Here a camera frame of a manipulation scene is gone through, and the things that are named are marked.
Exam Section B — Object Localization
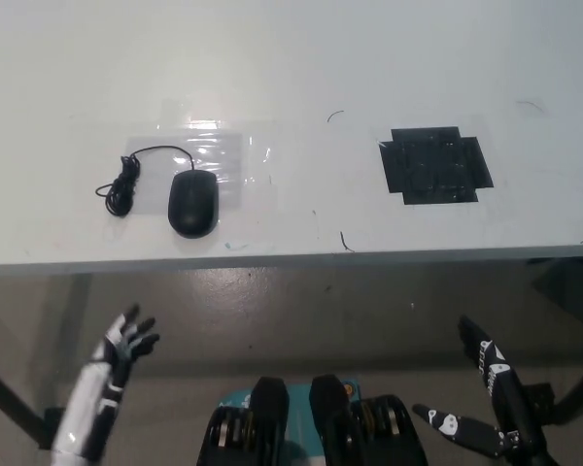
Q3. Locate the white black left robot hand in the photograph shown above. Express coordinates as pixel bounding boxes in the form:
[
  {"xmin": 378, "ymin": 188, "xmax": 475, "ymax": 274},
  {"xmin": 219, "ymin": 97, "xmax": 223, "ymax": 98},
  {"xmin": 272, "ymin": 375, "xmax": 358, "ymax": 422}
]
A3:
[{"xmin": 51, "ymin": 304, "xmax": 160, "ymax": 462}]

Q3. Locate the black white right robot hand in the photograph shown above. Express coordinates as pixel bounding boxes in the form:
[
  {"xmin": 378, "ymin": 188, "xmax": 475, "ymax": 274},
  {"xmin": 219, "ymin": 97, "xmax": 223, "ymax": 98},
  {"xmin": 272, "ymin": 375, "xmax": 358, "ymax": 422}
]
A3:
[{"xmin": 411, "ymin": 315, "xmax": 549, "ymax": 460}]

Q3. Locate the black computer mouse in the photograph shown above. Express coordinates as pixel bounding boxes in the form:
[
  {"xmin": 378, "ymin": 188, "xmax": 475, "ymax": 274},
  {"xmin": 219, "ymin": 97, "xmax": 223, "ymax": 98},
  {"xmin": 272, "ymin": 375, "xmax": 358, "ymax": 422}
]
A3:
[{"xmin": 167, "ymin": 169, "xmax": 221, "ymax": 239}]

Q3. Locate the dark metal table leg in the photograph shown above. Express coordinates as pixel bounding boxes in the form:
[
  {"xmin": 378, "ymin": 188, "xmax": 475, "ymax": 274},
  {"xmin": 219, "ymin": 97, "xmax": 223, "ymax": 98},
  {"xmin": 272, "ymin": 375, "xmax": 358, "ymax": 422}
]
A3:
[
  {"xmin": 0, "ymin": 357, "xmax": 48, "ymax": 450},
  {"xmin": 552, "ymin": 356, "xmax": 583, "ymax": 424}
]

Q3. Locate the clear plastic tape sheet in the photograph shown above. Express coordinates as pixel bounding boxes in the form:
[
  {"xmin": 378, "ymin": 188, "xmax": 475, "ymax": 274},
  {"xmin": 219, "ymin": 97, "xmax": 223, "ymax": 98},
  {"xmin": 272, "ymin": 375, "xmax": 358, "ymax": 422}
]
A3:
[{"xmin": 125, "ymin": 99, "xmax": 273, "ymax": 215}]

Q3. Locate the black mouse cable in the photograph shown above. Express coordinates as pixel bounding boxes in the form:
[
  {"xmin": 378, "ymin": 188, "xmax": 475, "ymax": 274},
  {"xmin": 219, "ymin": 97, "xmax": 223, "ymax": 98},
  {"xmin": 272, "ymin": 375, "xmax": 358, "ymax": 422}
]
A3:
[{"xmin": 94, "ymin": 145, "xmax": 196, "ymax": 219}]

